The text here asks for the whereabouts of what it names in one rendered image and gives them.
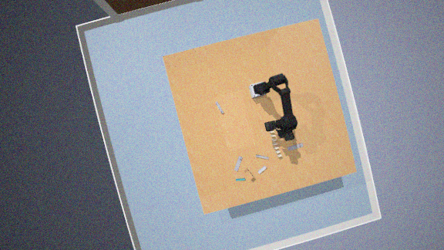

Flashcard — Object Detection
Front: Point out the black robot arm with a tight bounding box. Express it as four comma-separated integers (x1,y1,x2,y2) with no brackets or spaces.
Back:
253,74,298,141

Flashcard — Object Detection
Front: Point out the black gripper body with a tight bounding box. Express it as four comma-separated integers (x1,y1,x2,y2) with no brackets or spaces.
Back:
264,120,283,132

